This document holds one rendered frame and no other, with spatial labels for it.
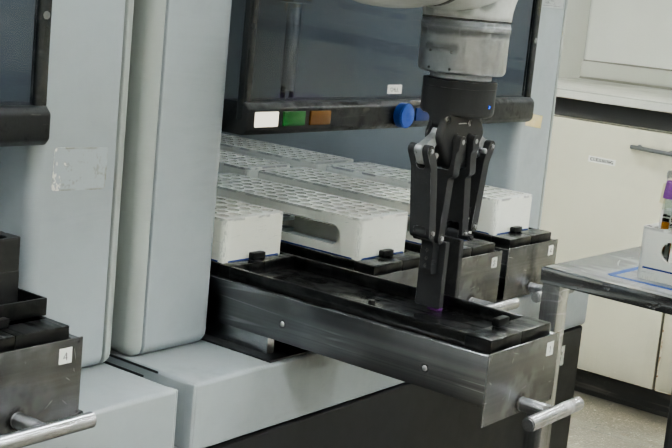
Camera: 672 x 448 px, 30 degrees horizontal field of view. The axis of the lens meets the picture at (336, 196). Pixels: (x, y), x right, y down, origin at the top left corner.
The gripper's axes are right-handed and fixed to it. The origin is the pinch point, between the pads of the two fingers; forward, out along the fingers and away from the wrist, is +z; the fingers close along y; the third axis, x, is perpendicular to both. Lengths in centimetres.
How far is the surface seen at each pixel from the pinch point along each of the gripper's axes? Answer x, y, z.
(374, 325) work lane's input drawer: 0.3, 11.3, 3.9
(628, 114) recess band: -85, -229, 1
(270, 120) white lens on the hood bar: -17.5, 8.5, -13.6
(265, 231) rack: -21.7, 2.8, -0.3
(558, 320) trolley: 2.3, -24.0, 8.5
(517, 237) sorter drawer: -12.1, -38.0, 2.7
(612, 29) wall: -121, -288, -22
